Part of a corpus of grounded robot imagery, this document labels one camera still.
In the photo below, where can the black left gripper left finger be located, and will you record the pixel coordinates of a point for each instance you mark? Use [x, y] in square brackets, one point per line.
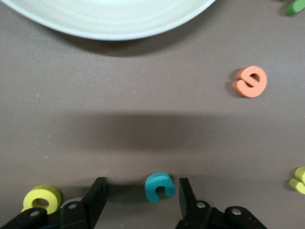
[97, 195]

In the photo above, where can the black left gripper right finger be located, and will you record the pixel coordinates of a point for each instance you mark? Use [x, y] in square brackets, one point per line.
[187, 200]

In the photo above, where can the teal foam letter c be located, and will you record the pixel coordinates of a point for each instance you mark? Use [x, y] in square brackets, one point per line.
[152, 188]

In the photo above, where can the yellow foam letter d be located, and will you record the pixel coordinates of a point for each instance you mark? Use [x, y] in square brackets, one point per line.
[51, 193]

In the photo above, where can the brown table cover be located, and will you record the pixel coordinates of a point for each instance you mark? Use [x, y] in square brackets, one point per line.
[119, 95]

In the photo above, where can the yellow foam letter s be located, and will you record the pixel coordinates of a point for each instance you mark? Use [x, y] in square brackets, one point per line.
[299, 186]

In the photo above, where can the orange foam letter e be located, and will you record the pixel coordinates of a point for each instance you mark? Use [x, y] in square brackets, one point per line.
[258, 89]

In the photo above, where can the beige plate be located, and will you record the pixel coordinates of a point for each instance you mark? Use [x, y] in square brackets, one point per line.
[107, 14]

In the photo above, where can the green foam letter u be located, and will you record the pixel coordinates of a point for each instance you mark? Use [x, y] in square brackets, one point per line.
[295, 8]

